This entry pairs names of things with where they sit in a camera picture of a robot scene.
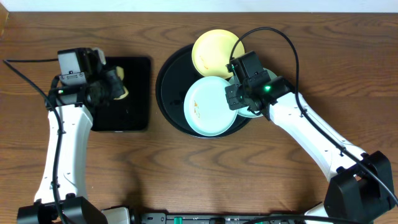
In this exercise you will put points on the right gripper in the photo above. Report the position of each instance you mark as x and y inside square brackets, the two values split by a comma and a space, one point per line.
[232, 103]

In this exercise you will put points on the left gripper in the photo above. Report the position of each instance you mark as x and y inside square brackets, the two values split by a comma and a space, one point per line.
[115, 83]

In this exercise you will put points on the mint plate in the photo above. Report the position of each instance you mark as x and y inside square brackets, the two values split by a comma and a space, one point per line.
[252, 96]
[206, 109]

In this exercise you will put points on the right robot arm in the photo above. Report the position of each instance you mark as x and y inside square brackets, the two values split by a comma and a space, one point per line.
[360, 184]

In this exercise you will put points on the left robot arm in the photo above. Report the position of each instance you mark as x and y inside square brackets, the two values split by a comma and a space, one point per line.
[62, 191]

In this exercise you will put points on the black rectangular tray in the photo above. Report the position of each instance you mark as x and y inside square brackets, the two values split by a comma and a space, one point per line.
[132, 112]

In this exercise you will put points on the round black tray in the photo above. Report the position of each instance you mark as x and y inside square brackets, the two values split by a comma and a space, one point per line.
[176, 76]

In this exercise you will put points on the yellow plastic plate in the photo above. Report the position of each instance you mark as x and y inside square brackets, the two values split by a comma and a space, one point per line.
[211, 53]

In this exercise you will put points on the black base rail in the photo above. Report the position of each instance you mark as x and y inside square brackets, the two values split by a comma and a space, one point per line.
[188, 218]

